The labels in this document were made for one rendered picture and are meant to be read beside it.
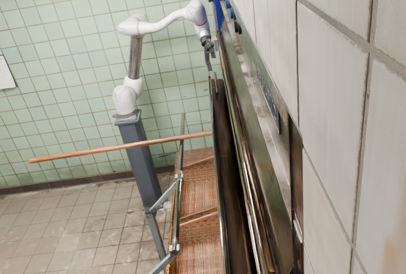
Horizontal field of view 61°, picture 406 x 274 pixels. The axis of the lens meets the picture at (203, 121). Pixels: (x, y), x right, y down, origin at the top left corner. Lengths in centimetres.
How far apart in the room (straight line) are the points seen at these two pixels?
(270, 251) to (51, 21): 297
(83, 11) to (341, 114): 312
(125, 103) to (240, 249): 197
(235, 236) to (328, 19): 102
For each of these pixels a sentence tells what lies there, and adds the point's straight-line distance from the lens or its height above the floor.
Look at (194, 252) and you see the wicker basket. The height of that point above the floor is 59.
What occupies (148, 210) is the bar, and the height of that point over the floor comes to 95.
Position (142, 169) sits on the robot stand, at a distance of 321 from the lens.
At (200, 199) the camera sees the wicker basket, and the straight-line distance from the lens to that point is 260.
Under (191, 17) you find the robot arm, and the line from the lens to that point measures 240.
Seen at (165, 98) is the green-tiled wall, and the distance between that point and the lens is 343.
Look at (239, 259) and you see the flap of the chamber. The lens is 115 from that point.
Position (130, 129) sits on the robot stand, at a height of 92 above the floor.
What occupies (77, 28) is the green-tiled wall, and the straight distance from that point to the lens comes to 335.
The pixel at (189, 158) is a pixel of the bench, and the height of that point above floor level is 58.
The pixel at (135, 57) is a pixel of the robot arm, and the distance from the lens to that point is 293.
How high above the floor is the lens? 231
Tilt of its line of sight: 29 degrees down
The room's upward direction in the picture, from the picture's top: 10 degrees counter-clockwise
